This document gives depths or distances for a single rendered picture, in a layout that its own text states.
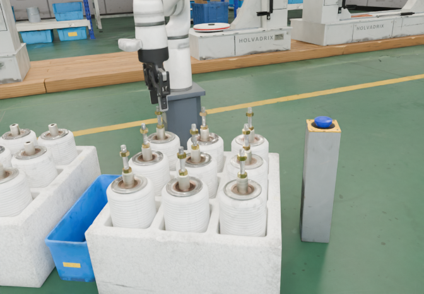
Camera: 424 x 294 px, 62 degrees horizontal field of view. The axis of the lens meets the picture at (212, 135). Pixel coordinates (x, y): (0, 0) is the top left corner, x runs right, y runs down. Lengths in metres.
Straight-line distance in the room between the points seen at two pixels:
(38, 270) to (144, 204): 0.32
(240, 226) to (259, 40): 2.37
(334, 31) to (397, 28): 0.71
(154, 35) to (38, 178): 0.46
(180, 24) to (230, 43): 1.70
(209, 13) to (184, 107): 4.08
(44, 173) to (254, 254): 0.57
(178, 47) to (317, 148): 0.56
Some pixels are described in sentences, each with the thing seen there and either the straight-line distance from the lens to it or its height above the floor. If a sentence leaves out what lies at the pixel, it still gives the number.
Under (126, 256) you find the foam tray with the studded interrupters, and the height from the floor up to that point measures 0.13.
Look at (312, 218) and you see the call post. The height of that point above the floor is 0.07.
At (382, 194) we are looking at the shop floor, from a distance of 1.23.
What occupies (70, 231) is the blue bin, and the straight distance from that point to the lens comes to 0.98.
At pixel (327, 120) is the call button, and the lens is 0.84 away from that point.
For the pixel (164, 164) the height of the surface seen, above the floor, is 0.24.
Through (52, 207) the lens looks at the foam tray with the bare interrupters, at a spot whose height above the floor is 0.14.
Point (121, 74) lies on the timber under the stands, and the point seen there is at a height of 0.06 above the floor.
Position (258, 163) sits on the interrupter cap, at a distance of 0.79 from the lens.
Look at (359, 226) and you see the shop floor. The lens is 1.07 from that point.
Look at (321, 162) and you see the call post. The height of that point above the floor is 0.23.
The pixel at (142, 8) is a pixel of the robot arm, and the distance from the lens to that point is 0.85.
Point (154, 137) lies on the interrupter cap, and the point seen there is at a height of 0.25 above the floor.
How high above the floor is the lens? 0.63
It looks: 23 degrees down
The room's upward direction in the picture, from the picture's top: 3 degrees counter-clockwise
